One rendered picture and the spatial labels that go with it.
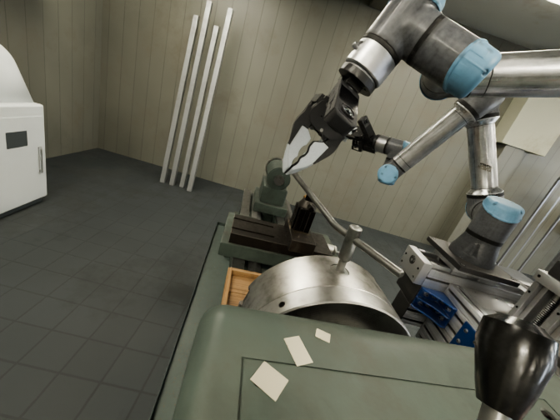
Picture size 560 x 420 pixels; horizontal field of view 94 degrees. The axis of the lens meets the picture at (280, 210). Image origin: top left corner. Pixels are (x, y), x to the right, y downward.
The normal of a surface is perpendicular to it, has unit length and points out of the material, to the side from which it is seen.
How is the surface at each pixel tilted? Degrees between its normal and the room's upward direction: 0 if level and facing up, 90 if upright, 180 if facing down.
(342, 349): 0
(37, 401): 0
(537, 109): 90
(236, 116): 90
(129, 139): 90
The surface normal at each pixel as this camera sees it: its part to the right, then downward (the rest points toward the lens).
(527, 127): -0.04, 0.37
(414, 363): 0.29, -0.89
